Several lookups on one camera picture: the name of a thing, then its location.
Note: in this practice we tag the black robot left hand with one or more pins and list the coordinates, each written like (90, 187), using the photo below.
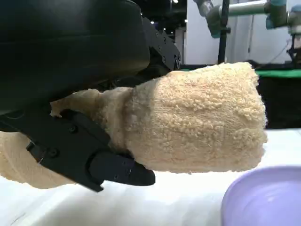
(65, 47)

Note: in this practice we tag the beige towel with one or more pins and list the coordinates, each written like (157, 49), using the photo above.
(200, 117)

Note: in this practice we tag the black stand pole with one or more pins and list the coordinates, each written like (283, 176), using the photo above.
(223, 35)

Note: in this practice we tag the green cloth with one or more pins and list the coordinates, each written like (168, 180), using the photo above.
(277, 72)

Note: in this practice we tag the lilac plate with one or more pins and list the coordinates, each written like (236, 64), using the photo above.
(265, 200)

